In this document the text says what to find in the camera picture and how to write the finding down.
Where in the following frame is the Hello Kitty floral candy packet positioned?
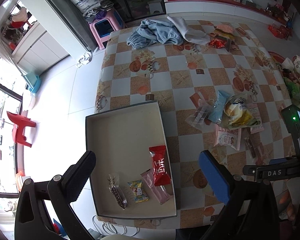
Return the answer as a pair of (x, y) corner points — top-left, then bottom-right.
(127, 179), (149, 203)

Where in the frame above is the clear dark seed bar packet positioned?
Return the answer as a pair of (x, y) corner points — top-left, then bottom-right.
(244, 137), (257, 159)

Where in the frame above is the yellow fries chip bag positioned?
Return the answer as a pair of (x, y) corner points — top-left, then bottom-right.
(221, 94), (253, 130)

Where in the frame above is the pink Crispy Cranberry snack packet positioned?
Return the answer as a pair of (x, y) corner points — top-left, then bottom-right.
(214, 126), (242, 151)

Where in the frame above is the light blue snack packet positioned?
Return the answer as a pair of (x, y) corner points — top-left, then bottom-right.
(208, 90), (230, 125)

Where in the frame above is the translucent white snack packet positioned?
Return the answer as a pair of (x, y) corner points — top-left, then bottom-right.
(185, 99), (213, 132)

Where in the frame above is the red candy packet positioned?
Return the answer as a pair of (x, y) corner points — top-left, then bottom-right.
(149, 145), (171, 186)

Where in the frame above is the red plastic stool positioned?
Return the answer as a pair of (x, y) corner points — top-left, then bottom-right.
(7, 111), (37, 148)

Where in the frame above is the dark green storage box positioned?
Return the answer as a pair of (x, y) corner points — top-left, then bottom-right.
(85, 101), (177, 219)

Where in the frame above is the red foil snack packet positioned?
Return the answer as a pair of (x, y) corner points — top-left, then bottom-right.
(209, 38), (226, 49)

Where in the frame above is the pink wafer packet in box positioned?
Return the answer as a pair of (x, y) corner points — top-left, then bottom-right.
(141, 168), (172, 205)

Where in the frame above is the white cloth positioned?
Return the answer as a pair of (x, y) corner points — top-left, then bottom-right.
(167, 16), (210, 46)

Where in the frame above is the blue dustpan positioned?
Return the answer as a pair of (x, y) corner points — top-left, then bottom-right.
(23, 72), (42, 94)

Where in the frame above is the light blue clothing heap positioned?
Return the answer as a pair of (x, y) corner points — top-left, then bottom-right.
(127, 19), (184, 49)

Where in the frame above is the pink plastic stool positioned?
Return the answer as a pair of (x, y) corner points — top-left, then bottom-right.
(89, 9), (126, 50)

